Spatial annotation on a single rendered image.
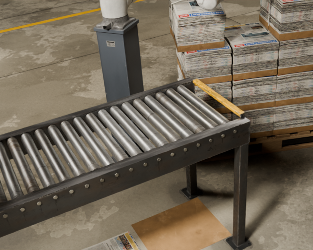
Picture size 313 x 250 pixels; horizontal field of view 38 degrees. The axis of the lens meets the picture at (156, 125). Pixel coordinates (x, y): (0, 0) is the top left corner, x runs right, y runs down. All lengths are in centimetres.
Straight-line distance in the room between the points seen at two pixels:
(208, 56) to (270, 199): 95
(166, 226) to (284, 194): 78
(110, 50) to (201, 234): 121
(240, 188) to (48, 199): 98
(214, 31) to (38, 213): 150
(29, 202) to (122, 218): 110
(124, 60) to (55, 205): 121
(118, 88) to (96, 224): 85
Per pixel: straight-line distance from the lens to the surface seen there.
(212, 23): 272
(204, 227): 272
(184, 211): 282
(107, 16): 275
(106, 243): 268
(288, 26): 288
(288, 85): 305
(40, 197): 182
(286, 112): 316
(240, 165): 225
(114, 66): 284
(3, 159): 209
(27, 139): 218
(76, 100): 413
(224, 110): 299
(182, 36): 273
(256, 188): 299
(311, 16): 293
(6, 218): 184
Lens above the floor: 193
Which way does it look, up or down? 32 degrees down
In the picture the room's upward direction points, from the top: 5 degrees counter-clockwise
